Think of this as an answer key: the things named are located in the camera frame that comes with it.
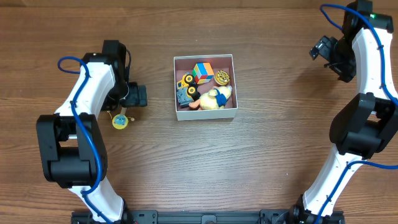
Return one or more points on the yellow grey toy truck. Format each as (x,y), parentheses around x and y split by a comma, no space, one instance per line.
(187,90)

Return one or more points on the yellow plastic gear wheel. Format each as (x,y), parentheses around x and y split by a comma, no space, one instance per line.
(222,78)

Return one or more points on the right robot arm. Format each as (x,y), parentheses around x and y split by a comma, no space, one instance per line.
(366,125)

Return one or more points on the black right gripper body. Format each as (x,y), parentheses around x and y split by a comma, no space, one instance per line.
(337,63)

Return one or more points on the multicolour puzzle cube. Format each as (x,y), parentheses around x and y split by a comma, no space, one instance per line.
(203,73)

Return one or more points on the white box with maroon interior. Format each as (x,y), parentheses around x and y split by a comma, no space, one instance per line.
(185,64)

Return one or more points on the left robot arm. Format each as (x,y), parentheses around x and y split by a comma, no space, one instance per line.
(71,146)

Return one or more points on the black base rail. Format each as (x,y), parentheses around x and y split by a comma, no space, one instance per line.
(205,217)

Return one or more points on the yellow rattle drum toy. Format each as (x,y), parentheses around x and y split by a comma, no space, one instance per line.
(121,121)

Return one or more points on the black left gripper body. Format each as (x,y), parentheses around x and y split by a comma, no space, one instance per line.
(137,96)

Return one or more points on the cream plush duck toy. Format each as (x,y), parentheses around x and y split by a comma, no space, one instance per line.
(214,99)

